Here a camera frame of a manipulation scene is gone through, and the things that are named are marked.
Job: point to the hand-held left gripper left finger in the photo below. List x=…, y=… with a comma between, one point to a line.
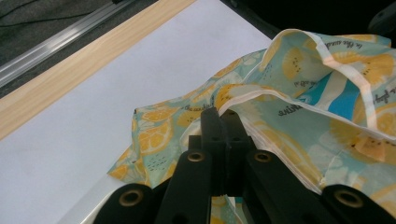
x=219, y=155

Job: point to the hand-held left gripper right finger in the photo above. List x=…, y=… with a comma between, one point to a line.
x=236, y=149

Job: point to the lemon print cloth bag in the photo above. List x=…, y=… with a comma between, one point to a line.
x=311, y=140

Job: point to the wooden table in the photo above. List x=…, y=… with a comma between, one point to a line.
x=62, y=81

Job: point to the aluminium floor rail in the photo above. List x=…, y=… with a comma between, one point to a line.
x=56, y=43

